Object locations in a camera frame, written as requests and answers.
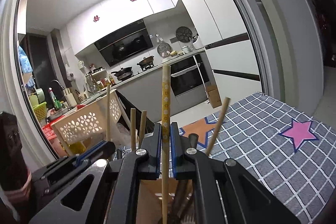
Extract plain wooden chopstick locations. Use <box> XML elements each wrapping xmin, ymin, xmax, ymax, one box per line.
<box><xmin>206</xmin><ymin>97</ymin><xmax>231</xmax><ymax>156</ymax></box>

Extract cardboard box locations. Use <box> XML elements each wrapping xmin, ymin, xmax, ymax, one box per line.
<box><xmin>206</xmin><ymin>85</ymin><xmax>222</xmax><ymax>108</ymax></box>

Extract black built-in oven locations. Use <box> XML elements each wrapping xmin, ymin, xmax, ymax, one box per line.
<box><xmin>171</xmin><ymin>54</ymin><xmax>210</xmax><ymax>96</ymax></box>

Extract white upper cabinets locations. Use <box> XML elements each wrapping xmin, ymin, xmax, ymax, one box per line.
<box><xmin>67</xmin><ymin>0</ymin><xmax>175</xmax><ymax>55</ymax></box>

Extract dark grey utensil handle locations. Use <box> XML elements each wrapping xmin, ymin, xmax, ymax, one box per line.
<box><xmin>188</xmin><ymin>133</ymin><xmax>199</xmax><ymax>148</ymax></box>

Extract round patterned pan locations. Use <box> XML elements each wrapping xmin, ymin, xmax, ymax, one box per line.
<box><xmin>175</xmin><ymin>26</ymin><xmax>193</xmax><ymax>43</ymax></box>

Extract blue patterned wooden chopstick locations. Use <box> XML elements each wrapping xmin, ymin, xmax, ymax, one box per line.
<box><xmin>106</xmin><ymin>84</ymin><xmax>111</xmax><ymax>141</ymax></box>

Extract cream flower-cutout basket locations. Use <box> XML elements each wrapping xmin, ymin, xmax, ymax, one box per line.
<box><xmin>52</xmin><ymin>89</ymin><xmax>122</xmax><ymax>145</ymax></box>

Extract grey checked tablecloth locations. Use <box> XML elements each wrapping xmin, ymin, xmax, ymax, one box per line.
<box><xmin>177</xmin><ymin>93</ymin><xmax>335</xmax><ymax>223</ymax></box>

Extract brown lidded pot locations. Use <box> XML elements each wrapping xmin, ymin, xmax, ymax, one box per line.
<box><xmin>137</xmin><ymin>56</ymin><xmax>154</xmax><ymax>71</ymax></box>

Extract round plate on wall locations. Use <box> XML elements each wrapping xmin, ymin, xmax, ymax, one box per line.
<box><xmin>157</xmin><ymin>42</ymin><xmax>173</xmax><ymax>58</ymax></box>

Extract wooden chopstick in holder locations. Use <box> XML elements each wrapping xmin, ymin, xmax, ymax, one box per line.
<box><xmin>130</xmin><ymin>108</ymin><xmax>136</xmax><ymax>151</ymax></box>
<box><xmin>138</xmin><ymin>110</ymin><xmax>147</xmax><ymax>148</ymax></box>

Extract black wok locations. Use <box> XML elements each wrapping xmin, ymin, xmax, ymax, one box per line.
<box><xmin>111</xmin><ymin>67</ymin><xmax>133</xmax><ymax>81</ymax></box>

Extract black range hood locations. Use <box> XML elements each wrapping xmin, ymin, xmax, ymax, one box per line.
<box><xmin>94</xmin><ymin>19</ymin><xmax>153</xmax><ymax>67</ymax></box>

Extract red basket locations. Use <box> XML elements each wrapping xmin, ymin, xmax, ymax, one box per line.
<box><xmin>42</xmin><ymin>123</ymin><xmax>57</xmax><ymax>141</ymax></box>

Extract white refrigerator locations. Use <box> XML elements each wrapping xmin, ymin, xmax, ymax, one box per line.
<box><xmin>181</xmin><ymin>0</ymin><xmax>262</xmax><ymax>104</ymax></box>

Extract yellow patterned wooden chopstick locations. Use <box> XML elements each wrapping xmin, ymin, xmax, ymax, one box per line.
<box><xmin>161</xmin><ymin>65</ymin><xmax>171</xmax><ymax>224</ymax></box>

